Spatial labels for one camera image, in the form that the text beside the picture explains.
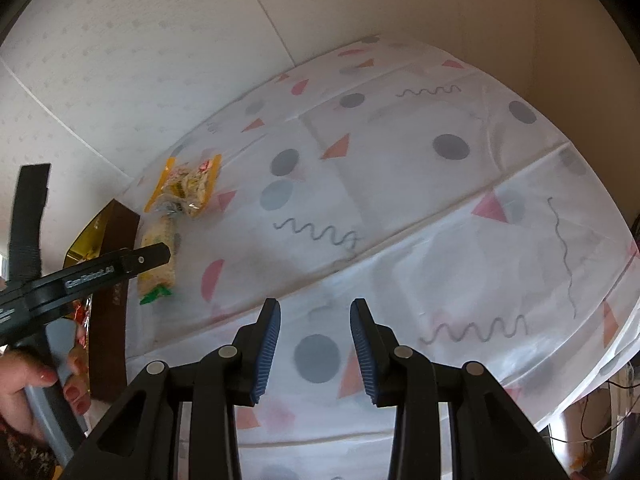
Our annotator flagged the person's left hand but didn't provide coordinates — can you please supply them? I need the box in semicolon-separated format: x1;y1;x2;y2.
0;327;91;443

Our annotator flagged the large red snack packet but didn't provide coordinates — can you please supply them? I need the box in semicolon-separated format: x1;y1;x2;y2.
72;296;92;349

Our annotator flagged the patterned white tablecloth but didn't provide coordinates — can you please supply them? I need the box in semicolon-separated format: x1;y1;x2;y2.
122;36;639;479

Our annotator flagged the black cable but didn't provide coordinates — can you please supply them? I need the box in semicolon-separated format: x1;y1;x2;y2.
546;368;640;461

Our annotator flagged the green cracker packet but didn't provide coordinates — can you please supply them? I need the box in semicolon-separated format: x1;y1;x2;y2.
137;214;176;304

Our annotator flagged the orange nut snack packet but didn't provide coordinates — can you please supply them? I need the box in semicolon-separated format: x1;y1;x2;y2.
144;154;222;218

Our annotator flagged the gold metal tin box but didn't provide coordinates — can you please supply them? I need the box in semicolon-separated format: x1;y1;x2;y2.
63;200;140;403

